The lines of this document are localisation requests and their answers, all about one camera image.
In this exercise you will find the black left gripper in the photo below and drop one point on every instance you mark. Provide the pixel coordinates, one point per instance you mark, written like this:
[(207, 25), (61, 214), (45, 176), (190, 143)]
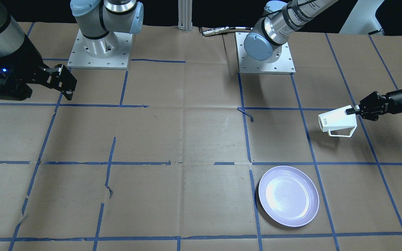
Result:
[(393, 100)]

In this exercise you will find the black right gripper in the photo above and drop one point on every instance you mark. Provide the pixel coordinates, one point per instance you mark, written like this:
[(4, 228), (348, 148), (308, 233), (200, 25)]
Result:
[(29, 60)]

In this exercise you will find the white faceted cup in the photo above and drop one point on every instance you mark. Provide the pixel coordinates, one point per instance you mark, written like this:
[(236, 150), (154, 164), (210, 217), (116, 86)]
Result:
[(336, 120)]

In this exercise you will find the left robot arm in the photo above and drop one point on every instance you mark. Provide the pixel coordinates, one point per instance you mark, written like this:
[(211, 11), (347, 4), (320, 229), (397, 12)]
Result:
[(272, 31)]

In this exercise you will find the lavender plate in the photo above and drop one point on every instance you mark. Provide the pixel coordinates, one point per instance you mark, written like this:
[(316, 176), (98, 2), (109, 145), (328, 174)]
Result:
[(288, 196)]

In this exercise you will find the silver corrugated conduit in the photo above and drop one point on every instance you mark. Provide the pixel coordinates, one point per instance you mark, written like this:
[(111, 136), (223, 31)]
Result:
[(223, 30)]

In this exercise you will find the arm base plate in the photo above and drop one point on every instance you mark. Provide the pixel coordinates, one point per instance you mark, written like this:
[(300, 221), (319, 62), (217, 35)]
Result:
[(258, 57), (110, 52)]

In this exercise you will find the aluminium frame post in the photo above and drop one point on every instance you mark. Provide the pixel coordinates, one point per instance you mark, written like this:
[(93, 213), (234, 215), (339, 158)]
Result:
[(185, 15)]

